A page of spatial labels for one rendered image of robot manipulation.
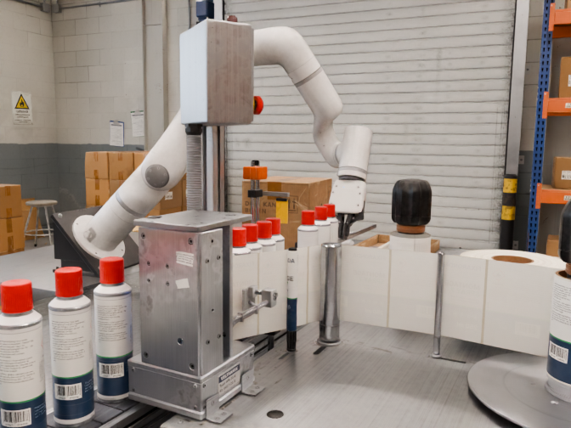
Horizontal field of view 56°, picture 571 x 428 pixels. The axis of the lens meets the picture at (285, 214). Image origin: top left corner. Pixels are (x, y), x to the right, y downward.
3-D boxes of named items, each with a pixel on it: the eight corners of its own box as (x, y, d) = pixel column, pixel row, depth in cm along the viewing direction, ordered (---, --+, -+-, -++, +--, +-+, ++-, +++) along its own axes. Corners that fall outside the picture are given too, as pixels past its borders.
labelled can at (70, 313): (72, 432, 69) (65, 275, 66) (44, 422, 71) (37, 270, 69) (103, 414, 73) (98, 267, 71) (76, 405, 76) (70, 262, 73)
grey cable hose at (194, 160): (196, 230, 107) (195, 123, 104) (182, 228, 109) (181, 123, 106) (206, 228, 110) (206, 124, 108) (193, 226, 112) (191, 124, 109)
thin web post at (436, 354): (440, 360, 93) (446, 253, 91) (429, 357, 94) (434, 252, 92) (443, 356, 95) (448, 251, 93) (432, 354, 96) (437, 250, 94)
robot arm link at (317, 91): (275, 93, 160) (329, 176, 169) (306, 78, 146) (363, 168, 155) (294, 78, 164) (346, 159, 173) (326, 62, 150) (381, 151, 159)
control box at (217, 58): (206, 123, 101) (206, 18, 99) (180, 125, 116) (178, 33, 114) (256, 124, 106) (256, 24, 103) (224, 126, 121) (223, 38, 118)
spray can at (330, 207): (332, 280, 147) (334, 205, 144) (315, 278, 149) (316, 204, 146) (339, 276, 151) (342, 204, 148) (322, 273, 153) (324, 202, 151)
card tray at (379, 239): (421, 263, 191) (421, 252, 191) (352, 256, 203) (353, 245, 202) (439, 249, 218) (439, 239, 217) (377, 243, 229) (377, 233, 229)
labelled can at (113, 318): (115, 407, 75) (111, 264, 73) (89, 398, 78) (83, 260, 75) (142, 392, 80) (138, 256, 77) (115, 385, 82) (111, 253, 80)
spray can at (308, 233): (312, 295, 132) (313, 212, 129) (292, 292, 134) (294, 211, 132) (320, 290, 136) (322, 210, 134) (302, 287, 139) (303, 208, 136)
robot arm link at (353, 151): (330, 169, 161) (351, 165, 153) (337, 127, 163) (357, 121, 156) (352, 177, 165) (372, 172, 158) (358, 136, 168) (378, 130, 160)
